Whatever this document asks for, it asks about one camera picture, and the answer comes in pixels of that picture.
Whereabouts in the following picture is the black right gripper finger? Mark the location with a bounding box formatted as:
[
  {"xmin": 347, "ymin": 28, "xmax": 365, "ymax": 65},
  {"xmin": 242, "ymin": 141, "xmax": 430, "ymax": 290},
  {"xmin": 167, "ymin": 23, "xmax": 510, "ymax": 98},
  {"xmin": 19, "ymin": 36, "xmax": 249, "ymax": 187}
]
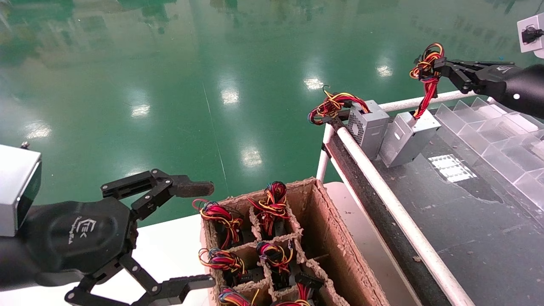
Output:
[
  {"xmin": 434, "ymin": 57, "xmax": 504, "ymax": 72},
  {"xmin": 438, "ymin": 68, "xmax": 476, "ymax": 93}
]

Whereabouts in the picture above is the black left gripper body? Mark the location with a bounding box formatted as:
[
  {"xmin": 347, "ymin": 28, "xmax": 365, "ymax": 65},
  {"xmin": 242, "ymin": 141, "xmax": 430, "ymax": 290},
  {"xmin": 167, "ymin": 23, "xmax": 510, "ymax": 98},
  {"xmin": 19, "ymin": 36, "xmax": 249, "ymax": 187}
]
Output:
[{"xmin": 0, "ymin": 199, "xmax": 137, "ymax": 294}]

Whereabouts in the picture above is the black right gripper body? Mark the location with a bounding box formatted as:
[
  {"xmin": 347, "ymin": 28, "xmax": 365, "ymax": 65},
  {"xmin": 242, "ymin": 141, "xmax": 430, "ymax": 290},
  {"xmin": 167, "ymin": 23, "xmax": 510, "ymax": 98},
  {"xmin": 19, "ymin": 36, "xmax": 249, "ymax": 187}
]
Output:
[{"xmin": 467, "ymin": 63, "xmax": 544, "ymax": 119}]

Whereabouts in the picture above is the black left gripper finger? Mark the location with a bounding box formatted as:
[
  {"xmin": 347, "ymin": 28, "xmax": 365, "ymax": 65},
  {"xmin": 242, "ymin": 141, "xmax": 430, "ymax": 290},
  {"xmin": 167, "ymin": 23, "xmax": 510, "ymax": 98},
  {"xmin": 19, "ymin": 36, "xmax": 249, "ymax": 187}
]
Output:
[
  {"xmin": 101, "ymin": 169, "xmax": 215, "ymax": 221},
  {"xmin": 65, "ymin": 254, "xmax": 216, "ymax": 306}
]

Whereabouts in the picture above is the silver power supply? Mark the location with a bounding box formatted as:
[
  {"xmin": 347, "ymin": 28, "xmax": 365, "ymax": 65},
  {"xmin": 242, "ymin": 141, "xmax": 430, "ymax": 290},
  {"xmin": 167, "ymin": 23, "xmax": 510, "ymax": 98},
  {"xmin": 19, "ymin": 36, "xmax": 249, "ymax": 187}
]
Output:
[
  {"xmin": 248, "ymin": 181, "xmax": 290, "ymax": 236},
  {"xmin": 380, "ymin": 42, "xmax": 445, "ymax": 168},
  {"xmin": 256, "ymin": 241, "xmax": 295, "ymax": 285},
  {"xmin": 309, "ymin": 85, "xmax": 390, "ymax": 160}
]

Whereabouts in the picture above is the clear plastic divider tray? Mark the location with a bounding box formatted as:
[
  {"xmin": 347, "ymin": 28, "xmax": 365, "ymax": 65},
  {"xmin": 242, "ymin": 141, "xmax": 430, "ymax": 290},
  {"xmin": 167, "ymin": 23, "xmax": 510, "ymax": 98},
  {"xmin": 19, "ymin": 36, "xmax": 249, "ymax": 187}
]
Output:
[{"xmin": 433, "ymin": 97, "xmax": 544, "ymax": 211}]

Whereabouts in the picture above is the black conveyor belt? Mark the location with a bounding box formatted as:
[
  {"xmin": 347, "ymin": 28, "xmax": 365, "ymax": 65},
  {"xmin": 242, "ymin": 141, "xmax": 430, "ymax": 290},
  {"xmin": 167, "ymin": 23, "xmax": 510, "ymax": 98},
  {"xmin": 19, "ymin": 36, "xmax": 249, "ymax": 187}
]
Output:
[{"xmin": 325, "ymin": 97, "xmax": 544, "ymax": 306}]

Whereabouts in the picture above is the brown cardboard divider box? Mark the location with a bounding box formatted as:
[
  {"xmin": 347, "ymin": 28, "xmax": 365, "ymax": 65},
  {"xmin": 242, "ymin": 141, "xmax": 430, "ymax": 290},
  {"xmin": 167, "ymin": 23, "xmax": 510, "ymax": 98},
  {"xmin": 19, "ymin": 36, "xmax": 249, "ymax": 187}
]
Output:
[{"xmin": 200, "ymin": 178, "xmax": 389, "ymax": 306}]

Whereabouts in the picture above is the right coloured wire bundle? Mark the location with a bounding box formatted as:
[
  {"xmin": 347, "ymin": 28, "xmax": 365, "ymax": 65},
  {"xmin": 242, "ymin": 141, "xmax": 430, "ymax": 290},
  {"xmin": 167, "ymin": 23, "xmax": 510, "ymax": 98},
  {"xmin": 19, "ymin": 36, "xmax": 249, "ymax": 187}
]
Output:
[{"xmin": 192, "ymin": 199, "xmax": 244, "ymax": 249}]

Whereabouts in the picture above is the centre coloured wire bundle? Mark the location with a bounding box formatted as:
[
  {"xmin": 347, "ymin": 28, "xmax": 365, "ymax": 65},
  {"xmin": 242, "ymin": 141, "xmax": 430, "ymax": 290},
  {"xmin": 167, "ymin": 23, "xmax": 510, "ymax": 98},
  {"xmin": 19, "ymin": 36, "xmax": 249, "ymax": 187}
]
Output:
[{"xmin": 198, "ymin": 248, "xmax": 247, "ymax": 285}]

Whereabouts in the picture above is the white wall socket box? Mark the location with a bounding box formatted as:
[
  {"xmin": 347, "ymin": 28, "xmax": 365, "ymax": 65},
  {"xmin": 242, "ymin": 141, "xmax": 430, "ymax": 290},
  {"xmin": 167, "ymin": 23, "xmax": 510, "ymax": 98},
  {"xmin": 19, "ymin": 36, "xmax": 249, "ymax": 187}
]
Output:
[{"xmin": 517, "ymin": 13, "xmax": 544, "ymax": 54}]

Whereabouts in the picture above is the left-centre coloured wire bundle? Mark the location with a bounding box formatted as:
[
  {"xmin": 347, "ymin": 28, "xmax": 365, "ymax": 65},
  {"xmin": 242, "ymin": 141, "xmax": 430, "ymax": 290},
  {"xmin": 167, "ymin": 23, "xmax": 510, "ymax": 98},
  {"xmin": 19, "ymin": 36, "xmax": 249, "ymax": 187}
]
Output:
[{"xmin": 218, "ymin": 287, "xmax": 260, "ymax": 306}]

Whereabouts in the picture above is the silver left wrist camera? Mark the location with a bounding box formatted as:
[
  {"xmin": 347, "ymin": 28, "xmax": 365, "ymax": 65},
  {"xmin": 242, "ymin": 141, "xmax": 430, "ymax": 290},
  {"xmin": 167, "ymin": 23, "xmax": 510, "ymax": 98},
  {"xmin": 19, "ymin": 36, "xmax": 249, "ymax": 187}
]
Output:
[{"xmin": 0, "ymin": 144, "xmax": 42, "ymax": 237}]

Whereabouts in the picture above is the bottom-left coloured wire bundle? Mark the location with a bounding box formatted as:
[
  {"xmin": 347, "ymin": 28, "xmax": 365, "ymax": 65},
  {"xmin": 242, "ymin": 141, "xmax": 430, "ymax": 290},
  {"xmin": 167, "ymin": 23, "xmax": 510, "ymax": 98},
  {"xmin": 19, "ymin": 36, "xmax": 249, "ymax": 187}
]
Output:
[{"xmin": 276, "ymin": 272, "xmax": 323, "ymax": 306}]

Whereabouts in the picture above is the white conveyor tube frame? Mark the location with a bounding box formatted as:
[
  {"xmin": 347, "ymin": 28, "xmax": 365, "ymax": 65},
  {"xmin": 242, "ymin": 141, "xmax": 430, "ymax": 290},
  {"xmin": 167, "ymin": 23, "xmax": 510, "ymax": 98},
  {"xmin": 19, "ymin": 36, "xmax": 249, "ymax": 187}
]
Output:
[{"xmin": 316, "ymin": 91, "xmax": 496, "ymax": 306}]

